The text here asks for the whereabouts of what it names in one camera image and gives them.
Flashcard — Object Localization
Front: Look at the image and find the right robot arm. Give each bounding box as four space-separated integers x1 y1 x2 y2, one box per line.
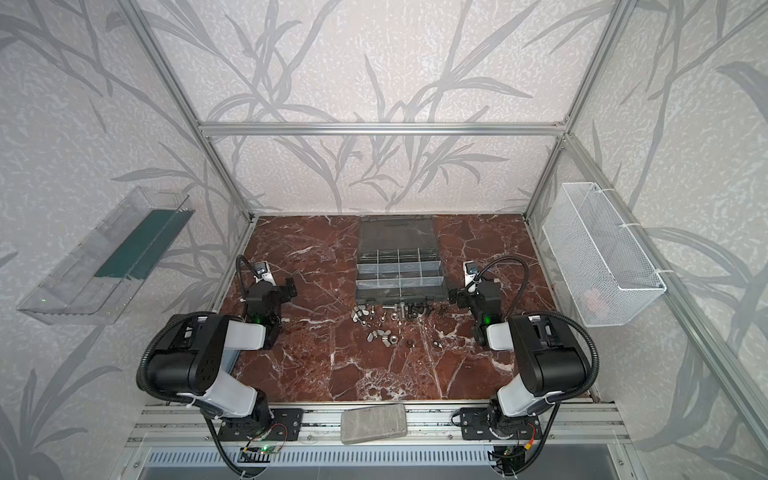
449 282 600 423

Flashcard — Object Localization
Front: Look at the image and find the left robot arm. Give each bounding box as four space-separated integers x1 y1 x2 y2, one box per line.
136 277 297 429

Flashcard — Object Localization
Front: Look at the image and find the silver wing nut pair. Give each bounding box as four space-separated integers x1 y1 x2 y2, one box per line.
367 330 388 342

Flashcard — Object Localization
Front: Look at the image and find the clear compartment organizer box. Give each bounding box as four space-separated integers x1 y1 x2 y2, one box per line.
355 215 447 305

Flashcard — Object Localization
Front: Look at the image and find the pink object in basket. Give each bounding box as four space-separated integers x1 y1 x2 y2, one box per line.
583 289 610 318

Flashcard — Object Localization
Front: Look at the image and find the green mat on shelf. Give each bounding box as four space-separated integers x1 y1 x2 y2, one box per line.
95 209 194 280

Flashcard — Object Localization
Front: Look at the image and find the grey stone block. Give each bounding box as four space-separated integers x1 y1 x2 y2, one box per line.
340 403 408 445

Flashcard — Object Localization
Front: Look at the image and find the white ventilation grille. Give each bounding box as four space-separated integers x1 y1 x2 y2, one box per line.
144 445 492 467

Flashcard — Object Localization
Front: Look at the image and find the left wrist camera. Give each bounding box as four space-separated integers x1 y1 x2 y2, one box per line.
249 261 277 286

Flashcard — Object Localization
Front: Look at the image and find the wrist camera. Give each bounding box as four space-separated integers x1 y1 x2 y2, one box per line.
463 261 480 291
249 261 277 286

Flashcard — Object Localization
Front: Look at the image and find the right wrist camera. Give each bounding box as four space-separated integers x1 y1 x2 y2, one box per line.
463 261 480 291

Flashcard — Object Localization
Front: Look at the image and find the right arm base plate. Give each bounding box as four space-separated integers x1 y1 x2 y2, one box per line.
452 406 543 442

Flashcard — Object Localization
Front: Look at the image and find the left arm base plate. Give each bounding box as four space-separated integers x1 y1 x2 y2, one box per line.
217 408 304 442

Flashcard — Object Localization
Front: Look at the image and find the white wire mesh basket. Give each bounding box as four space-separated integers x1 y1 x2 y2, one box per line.
543 182 667 327

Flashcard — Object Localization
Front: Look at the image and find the clear acrylic wall shelf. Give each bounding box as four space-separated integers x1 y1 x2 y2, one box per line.
17 187 195 326

